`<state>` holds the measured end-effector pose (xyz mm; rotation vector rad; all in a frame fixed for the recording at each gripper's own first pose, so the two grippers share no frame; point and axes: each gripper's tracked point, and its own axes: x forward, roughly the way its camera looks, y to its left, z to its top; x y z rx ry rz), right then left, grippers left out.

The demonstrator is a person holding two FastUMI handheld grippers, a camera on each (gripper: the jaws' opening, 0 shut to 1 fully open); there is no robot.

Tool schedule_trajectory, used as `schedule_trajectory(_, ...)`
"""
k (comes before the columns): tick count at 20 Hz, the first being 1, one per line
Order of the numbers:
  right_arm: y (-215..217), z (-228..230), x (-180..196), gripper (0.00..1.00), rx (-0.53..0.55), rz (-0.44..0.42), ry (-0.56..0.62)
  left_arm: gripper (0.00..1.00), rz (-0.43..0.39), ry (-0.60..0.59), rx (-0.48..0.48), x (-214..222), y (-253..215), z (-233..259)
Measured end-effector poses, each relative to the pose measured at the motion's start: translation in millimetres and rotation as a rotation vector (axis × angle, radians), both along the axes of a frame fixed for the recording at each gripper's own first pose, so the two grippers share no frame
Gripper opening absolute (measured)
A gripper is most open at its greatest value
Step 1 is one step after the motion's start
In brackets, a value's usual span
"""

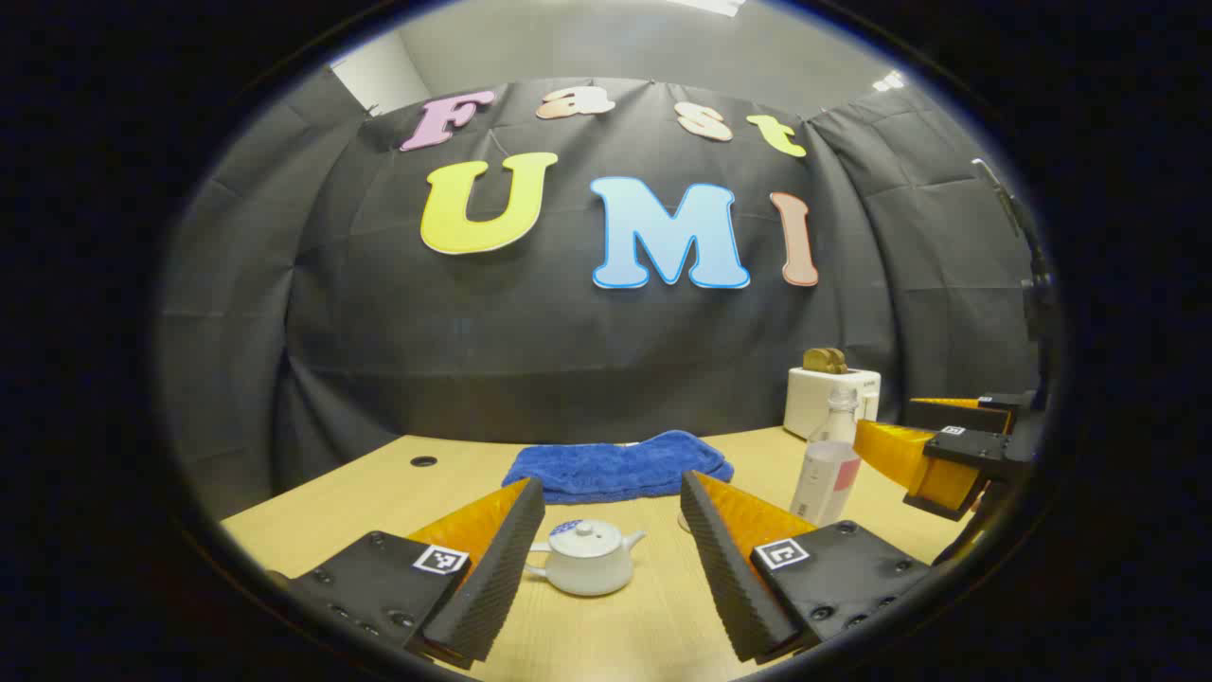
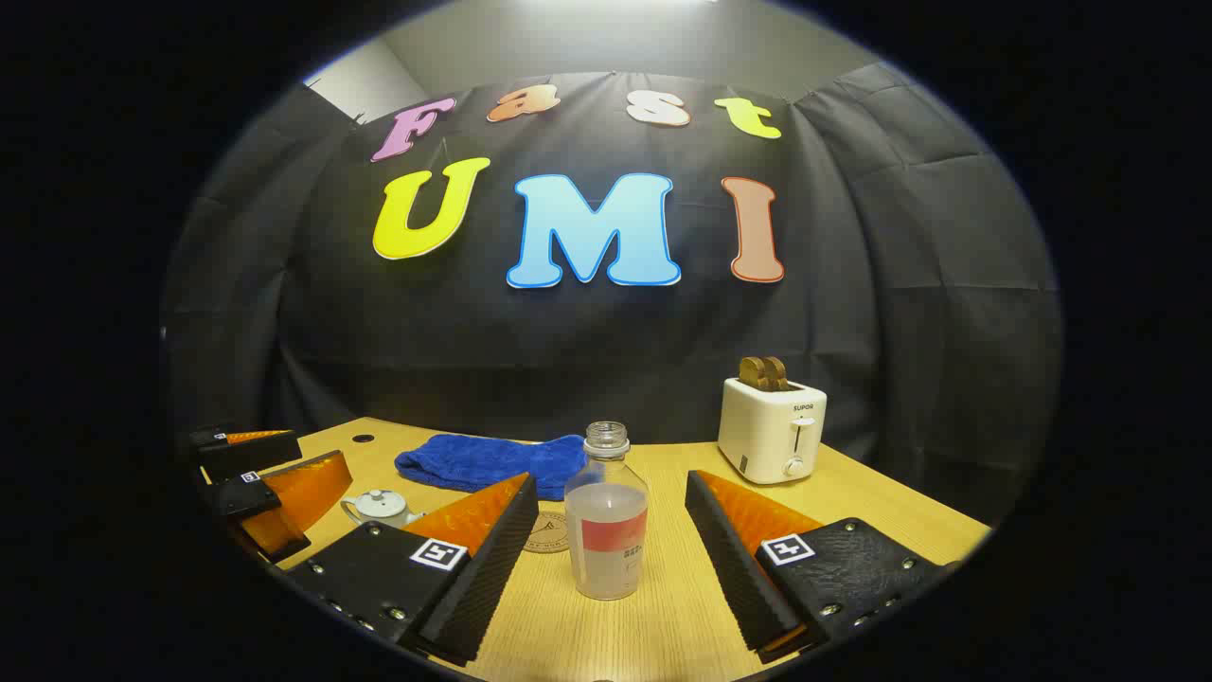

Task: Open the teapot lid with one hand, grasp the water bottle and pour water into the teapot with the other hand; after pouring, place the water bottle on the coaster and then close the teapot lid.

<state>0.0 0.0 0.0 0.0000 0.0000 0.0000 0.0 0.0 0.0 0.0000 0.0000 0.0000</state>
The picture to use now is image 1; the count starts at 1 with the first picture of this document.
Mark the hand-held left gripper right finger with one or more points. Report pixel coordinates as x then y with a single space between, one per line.
724 568

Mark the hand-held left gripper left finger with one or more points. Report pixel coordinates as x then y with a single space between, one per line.
502 568

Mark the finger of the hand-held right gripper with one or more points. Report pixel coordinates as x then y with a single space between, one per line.
975 447
956 419

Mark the white ceramic teacup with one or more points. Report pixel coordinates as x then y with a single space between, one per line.
587 573

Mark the clear plastic water bottle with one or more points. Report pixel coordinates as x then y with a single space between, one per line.
824 483

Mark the wooden toast slice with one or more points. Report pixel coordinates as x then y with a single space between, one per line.
816 361
841 362

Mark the white toaster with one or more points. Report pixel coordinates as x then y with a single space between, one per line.
819 403

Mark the blue towel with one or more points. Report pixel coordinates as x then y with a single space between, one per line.
615 469

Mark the black backdrop cloth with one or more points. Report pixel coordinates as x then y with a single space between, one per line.
568 341

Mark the ceiling light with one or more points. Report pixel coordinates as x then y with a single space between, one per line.
888 81
705 6

